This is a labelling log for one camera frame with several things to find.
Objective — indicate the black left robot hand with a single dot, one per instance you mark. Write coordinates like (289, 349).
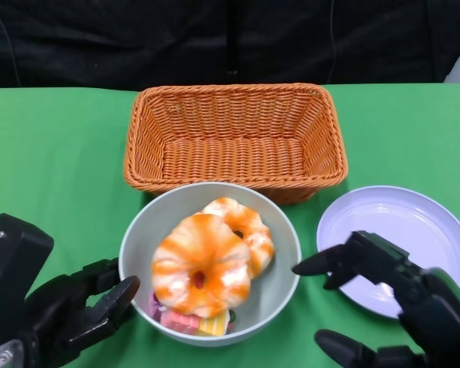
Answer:
(69, 306)

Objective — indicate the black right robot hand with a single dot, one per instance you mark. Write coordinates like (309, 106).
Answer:
(437, 314)

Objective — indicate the pale green ribbed bowl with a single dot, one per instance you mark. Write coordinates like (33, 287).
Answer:
(153, 230)

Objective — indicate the pink and yellow layered cake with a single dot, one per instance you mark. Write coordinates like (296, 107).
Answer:
(184, 321)

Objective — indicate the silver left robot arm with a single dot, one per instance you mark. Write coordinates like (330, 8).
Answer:
(2, 356)

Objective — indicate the lavender round plate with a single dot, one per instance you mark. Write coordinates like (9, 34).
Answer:
(406, 222)

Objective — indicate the orange wicker basket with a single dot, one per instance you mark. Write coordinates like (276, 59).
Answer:
(234, 161)

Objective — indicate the green tablecloth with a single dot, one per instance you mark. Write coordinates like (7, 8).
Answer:
(61, 153)

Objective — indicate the black backdrop curtain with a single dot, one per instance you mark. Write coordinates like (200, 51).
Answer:
(99, 38)

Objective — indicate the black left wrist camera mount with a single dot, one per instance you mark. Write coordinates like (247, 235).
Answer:
(11, 260)

